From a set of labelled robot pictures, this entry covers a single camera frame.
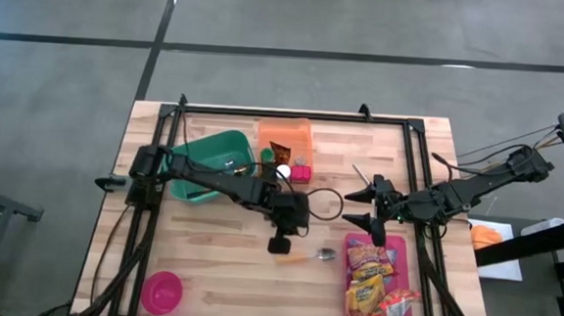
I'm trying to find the plain silver spoon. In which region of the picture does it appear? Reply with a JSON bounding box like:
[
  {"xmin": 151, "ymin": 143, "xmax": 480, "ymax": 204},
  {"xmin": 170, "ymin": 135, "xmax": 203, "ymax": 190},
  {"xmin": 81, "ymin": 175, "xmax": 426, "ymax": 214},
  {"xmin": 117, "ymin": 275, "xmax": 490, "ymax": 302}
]
[{"xmin": 351, "ymin": 163, "xmax": 372, "ymax": 187}]

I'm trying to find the pink plastic tray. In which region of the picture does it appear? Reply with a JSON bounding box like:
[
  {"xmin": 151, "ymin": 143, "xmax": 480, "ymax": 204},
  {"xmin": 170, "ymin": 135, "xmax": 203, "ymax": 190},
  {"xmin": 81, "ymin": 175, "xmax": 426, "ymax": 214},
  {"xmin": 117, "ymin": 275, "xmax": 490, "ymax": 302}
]
[{"xmin": 339, "ymin": 231, "xmax": 419, "ymax": 316}]

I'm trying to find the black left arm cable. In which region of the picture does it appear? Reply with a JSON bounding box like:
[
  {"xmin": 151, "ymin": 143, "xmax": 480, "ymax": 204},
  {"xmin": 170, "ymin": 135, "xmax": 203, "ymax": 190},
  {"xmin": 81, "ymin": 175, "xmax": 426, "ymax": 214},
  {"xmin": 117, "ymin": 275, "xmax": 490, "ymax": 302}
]
[{"xmin": 301, "ymin": 185, "xmax": 346, "ymax": 241}]

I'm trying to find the black aluminium table frame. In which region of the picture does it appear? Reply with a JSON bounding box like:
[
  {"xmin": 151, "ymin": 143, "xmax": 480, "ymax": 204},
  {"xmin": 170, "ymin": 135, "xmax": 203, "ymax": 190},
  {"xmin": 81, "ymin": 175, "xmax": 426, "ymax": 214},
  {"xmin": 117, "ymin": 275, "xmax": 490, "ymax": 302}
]
[{"xmin": 86, "ymin": 86, "xmax": 504, "ymax": 316}]

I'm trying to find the pink plastic bowl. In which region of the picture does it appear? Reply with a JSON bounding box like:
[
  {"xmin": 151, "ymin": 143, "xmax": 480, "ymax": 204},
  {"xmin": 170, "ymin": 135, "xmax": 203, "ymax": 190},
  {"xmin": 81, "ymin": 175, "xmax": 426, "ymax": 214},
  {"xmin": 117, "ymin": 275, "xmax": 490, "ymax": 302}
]
[{"xmin": 139, "ymin": 268, "xmax": 186, "ymax": 316}]

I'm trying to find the green plastic bin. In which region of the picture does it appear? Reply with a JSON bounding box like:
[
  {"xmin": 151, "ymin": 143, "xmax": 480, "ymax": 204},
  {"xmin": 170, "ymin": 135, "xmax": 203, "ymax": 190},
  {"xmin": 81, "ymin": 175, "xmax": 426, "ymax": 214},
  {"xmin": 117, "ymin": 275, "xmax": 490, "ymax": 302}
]
[{"xmin": 164, "ymin": 124, "xmax": 259, "ymax": 209}]

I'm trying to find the bundle of thin cables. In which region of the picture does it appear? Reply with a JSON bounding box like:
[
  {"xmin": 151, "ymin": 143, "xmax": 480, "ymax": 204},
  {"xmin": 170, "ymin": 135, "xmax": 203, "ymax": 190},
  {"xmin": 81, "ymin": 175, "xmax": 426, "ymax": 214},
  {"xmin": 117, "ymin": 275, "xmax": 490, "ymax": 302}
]
[{"xmin": 453, "ymin": 116, "xmax": 561, "ymax": 195}]

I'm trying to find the white plastic container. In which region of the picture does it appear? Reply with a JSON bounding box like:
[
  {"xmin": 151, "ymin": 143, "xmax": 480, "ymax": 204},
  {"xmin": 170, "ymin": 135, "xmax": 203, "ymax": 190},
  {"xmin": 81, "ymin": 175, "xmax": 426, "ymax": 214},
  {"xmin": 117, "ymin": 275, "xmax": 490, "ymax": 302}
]
[{"xmin": 521, "ymin": 215, "xmax": 564, "ymax": 240}]

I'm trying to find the orange translucent plastic bin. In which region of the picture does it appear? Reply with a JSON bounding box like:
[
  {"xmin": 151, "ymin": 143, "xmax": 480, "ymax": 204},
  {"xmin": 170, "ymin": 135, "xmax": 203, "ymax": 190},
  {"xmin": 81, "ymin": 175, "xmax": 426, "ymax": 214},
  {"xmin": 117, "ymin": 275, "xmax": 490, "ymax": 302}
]
[{"xmin": 255, "ymin": 115, "xmax": 317, "ymax": 185}]

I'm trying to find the brown food pouch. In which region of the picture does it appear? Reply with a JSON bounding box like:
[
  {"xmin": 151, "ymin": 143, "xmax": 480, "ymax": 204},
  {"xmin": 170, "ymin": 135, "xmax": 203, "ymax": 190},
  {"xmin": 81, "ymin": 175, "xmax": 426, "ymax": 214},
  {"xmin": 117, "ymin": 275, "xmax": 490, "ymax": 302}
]
[{"xmin": 268, "ymin": 140, "xmax": 293, "ymax": 167}]

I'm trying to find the white paper sheet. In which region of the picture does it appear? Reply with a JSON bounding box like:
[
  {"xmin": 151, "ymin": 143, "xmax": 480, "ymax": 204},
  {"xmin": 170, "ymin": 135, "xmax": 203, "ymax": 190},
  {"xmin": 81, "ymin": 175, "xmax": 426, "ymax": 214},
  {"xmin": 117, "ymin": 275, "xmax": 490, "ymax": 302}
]
[{"xmin": 464, "ymin": 217, "xmax": 529, "ymax": 284}]

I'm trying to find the wooden-handled spoon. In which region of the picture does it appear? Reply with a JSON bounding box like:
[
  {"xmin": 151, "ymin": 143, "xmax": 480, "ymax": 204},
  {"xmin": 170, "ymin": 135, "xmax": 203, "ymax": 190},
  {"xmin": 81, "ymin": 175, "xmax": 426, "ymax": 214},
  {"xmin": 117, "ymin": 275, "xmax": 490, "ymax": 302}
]
[{"xmin": 273, "ymin": 244, "xmax": 337, "ymax": 269}]

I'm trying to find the orange yellow snack packet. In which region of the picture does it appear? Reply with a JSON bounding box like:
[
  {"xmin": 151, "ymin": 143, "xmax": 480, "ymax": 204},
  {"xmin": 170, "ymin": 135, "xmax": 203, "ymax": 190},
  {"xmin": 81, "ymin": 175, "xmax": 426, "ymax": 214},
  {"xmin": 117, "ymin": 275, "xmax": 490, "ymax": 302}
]
[{"xmin": 344, "ymin": 243, "xmax": 397, "ymax": 284}]

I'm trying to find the orange cloth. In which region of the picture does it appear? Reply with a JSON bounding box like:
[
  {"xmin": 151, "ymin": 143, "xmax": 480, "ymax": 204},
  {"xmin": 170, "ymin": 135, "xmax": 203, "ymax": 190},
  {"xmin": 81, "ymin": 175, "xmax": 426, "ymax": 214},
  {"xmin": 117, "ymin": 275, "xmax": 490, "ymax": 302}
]
[{"xmin": 469, "ymin": 223, "xmax": 505, "ymax": 253}]

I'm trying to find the white ramen packet blue edge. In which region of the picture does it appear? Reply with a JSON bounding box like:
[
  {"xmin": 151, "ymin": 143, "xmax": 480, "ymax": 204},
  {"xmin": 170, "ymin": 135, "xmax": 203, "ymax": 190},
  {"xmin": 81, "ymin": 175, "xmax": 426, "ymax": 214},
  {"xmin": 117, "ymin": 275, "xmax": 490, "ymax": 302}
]
[{"xmin": 382, "ymin": 247, "xmax": 400, "ymax": 267}]

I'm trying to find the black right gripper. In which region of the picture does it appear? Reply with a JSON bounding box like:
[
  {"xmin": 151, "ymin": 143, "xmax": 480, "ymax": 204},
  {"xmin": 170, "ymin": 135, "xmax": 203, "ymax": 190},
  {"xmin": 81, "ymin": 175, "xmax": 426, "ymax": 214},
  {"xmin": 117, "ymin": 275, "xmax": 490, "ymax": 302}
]
[{"xmin": 339, "ymin": 171, "xmax": 429, "ymax": 251}]

